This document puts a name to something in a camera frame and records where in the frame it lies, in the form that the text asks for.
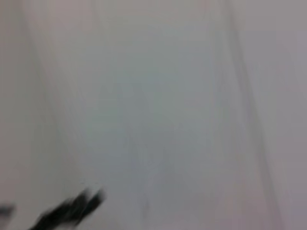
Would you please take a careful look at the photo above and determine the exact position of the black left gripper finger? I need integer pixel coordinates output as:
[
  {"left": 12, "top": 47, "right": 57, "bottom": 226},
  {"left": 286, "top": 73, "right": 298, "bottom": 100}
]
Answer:
[{"left": 28, "top": 187, "right": 107, "bottom": 230}]

